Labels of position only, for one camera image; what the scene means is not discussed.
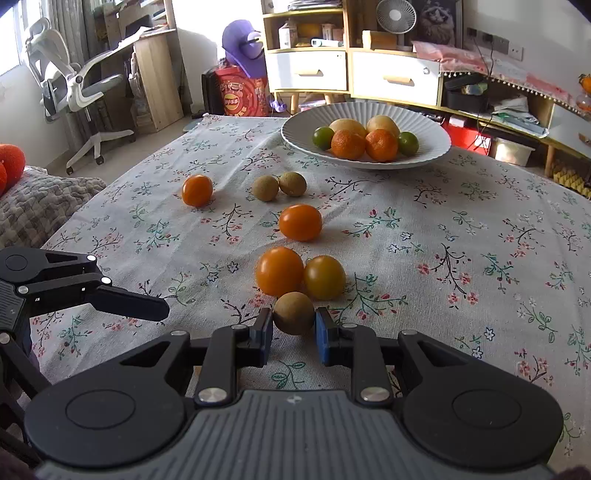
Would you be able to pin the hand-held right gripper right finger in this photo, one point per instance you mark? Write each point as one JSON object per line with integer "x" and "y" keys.
{"x": 323, "y": 341}

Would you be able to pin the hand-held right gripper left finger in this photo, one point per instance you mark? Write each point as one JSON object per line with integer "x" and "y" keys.
{"x": 264, "y": 341}

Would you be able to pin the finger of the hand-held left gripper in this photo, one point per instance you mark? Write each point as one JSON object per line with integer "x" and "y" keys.
{"x": 23, "y": 369}
{"x": 134, "y": 302}

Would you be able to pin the brown longan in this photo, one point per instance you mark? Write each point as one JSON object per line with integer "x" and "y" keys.
{"x": 293, "y": 313}
{"x": 265, "y": 188}
{"x": 292, "y": 183}

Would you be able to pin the yellow-green tomato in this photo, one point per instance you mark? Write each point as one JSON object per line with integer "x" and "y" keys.
{"x": 324, "y": 277}

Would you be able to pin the orange tomato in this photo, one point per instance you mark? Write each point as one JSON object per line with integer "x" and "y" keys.
{"x": 300, "y": 222}
{"x": 279, "y": 271}
{"x": 197, "y": 190}

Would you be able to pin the orange mandarin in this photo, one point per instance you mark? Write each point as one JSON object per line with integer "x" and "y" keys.
{"x": 348, "y": 144}
{"x": 381, "y": 145}

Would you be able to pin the green lime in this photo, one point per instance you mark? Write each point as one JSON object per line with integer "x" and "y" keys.
{"x": 408, "y": 143}
{"x": 323, "y": 137}

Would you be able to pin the white ribbed plate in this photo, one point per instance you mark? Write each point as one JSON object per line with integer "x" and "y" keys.
{"x": 304, "y": 129}

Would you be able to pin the yellow passion fruit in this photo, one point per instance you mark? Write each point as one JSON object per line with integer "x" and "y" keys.
{"x": 382, "y": 123}
{"x": 347, "y": 126}

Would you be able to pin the grey knitted blanket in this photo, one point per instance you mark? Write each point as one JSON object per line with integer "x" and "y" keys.
{"x": 41, "y": 203}

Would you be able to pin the orange plush toy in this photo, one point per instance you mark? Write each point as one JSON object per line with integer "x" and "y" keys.
{"x": 9, "y": 166}

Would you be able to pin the floral tablecloth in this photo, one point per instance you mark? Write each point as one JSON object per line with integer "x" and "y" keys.
{"x": 461, "y": 240}

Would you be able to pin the white office chair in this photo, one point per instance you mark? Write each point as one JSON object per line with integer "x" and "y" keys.
{"x": 74, "y": 87}

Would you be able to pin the black flat panel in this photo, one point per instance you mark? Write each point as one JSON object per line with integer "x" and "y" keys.
{"x": 208, "y": 92}

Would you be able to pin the light wooden desk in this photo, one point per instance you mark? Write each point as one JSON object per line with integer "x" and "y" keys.
{"x": 152, "y": 78}

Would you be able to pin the red gift box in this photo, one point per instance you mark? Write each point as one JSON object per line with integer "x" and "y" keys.
{"x": 240, "y": 94}

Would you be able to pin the small purple object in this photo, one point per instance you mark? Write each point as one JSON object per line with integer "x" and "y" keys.
{"x": 278, "y": 106}

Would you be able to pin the red storage box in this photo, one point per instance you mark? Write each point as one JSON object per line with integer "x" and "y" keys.
{"x": 464, "y": 136}

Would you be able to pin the white storage bin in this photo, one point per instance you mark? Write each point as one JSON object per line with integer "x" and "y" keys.
{"x": 512, "y": 150}

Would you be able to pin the purple plush toy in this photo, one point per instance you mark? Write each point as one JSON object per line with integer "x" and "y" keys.
{"x": 242, "y": 46}

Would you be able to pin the black box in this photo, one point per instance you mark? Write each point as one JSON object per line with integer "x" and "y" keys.
{"x": 464, "y": 94}

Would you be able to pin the yellow egg tray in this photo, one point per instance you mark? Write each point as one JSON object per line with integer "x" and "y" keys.
{"x": 570, "y": 177}

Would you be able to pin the pile of papers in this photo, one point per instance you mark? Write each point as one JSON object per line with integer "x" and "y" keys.
{"x": 515, "y": 115}

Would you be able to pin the wooden box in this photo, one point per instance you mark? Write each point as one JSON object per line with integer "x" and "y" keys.
{"x": 381, "y": 40}

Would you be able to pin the small white carton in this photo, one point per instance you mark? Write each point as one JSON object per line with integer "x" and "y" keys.
{"x": 287, "y": 34}

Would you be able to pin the wooden shelf cabinet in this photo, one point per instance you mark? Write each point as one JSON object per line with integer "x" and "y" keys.
{"x": 348, "y": 27}

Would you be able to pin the pink lace cloth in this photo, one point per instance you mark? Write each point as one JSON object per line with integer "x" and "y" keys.
{"x": 503, "y": 69}

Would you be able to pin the white desk fan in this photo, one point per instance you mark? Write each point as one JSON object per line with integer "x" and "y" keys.
{"x": 395, "y": 16}

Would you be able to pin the stack of documents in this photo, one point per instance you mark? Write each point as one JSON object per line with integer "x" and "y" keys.
{"x": 314, "y": 3}

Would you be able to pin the framed cat picture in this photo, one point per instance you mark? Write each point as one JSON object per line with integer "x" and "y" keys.
{"x": 438, "y": 21}

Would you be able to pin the orange decoration on glass jar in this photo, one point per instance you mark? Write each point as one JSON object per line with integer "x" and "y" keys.
{"x": 585, "y": 90}

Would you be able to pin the wall socket strip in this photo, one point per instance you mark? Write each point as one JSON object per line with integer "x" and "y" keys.
{"x": 494, "y": 41}

